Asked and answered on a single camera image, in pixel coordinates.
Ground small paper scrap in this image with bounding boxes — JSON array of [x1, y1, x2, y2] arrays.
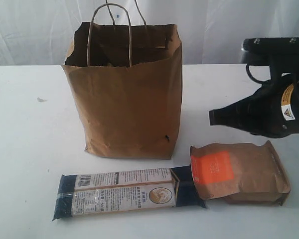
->
[[37, 97, 47, 103]]

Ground white backdrop curtain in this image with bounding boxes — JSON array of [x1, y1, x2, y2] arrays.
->
[[0, 0, 299, 65]]

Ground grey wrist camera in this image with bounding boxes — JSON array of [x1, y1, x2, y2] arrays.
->
[[240, 49, 263, 66]]

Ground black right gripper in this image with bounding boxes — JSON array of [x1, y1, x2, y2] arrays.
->
[[208, 74, 299, 138]]

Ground brown paper shopping bag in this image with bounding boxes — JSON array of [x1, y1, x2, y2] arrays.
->
[[62, 0, 183, 161]]

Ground dark blue noodle packet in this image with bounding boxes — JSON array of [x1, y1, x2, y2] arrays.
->
[[53, 166, 206, 220]]

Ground brown pouch with orange label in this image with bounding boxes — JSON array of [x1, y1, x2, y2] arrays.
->
[[190, 141, 291, 205]]

